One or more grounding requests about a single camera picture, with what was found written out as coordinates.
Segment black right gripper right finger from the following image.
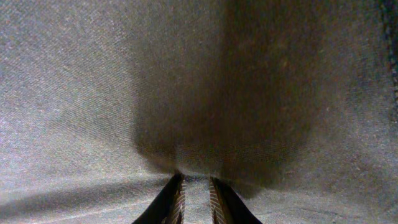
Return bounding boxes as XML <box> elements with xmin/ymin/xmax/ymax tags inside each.
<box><xmin>209</xmin><ymin>177</ymin><xmax>262</xmax><ymax>224</ymax></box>

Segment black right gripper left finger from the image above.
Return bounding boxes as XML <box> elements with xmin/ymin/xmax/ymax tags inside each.
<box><xmin>132</xmin><ymin>173</ymin><xmax>186</xmax><ymax>224</ymax></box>

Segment black t-shirt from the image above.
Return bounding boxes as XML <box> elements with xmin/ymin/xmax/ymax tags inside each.
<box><xmin>1</xmin><ymin>1</ymin><xmax>397</xmax><ymax>223</ymax></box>

